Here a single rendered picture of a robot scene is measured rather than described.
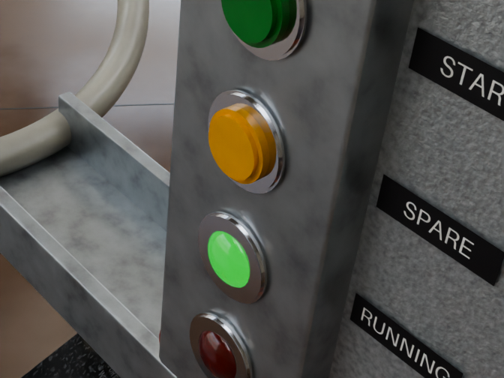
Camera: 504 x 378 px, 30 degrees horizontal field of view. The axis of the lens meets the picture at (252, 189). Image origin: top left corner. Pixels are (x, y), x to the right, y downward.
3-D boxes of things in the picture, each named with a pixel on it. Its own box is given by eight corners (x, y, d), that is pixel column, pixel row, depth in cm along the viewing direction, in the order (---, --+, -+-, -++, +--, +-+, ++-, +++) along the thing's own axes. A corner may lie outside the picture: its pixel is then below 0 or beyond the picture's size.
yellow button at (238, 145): (276, 189, 31) (286, 124, 30) (253, 200, 31) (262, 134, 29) (224, 151, 33) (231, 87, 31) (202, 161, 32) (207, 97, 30)
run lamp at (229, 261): (266, 291, 35) (274, 241, 33) (238, 307, 34) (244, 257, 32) (223, 256, 36) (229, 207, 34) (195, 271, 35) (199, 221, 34)
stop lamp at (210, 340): (252, 383, 38) (259, 341, 36) (226, 400, 37) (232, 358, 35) (213, 347, 39) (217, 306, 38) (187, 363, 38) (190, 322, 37)
